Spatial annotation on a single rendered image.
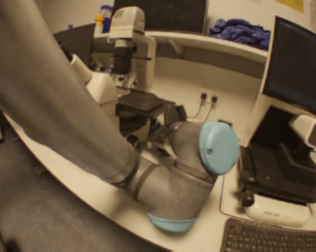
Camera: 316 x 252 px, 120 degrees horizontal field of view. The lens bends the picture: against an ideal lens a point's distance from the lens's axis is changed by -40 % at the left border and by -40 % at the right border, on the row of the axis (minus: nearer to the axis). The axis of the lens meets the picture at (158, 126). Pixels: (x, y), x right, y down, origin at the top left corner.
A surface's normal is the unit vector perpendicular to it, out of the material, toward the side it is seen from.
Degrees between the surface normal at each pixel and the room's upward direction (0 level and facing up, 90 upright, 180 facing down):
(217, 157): 61
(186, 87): 90
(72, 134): 99
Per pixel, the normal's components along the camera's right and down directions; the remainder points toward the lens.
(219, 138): 0.42, -0.04
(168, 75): -0.42, 0.32
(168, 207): -0.37, -0.31
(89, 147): 0.68, 0.51
